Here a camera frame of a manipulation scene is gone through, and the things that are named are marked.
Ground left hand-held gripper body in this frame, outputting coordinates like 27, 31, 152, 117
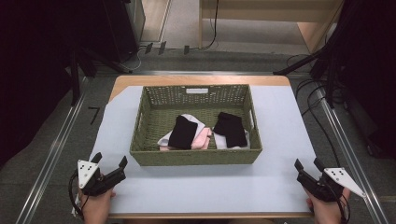
76, 159, 127, 198

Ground metal floor rail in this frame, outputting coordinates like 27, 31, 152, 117
14, 77, 91, 224
315, 79, 390, 224

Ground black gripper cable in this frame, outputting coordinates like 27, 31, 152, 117
337, 192, 351, 224
67, 170, 86, 219

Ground black sock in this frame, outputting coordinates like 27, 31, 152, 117
212, 111, 248, 149
167, 115, 199, 150

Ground light wooden shelf unit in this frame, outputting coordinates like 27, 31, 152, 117
198, 0, 345, 54

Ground black floor cables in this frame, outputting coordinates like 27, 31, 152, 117
285, 54, 344, 169

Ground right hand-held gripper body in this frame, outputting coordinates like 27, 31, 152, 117
295, 167, 367, 203

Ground pink sock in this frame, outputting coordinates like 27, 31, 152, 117
159, 126, 213, 151

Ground white sock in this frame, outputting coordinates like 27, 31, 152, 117
213, 129, 251, 150
157, 113, 206, 147

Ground green woven basket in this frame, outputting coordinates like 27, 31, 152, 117
129, 84, 263, 167

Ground wooden table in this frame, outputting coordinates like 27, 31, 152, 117
106, 74, 315, 219

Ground black stand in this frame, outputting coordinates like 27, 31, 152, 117
60, 46, 134, 107
273, 0, 354, 109

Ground person's left hand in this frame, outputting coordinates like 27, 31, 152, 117
78, 188, 117, 224

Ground black hanging cable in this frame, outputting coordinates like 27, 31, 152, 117
190, 0, 219, 51

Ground dark cabinet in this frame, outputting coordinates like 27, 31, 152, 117
101, 0, 147, 63

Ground light blue table mat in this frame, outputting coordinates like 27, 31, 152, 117
88, 85, 321, 215

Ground person's right hand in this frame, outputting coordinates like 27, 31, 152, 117
305, 187, 352, 224

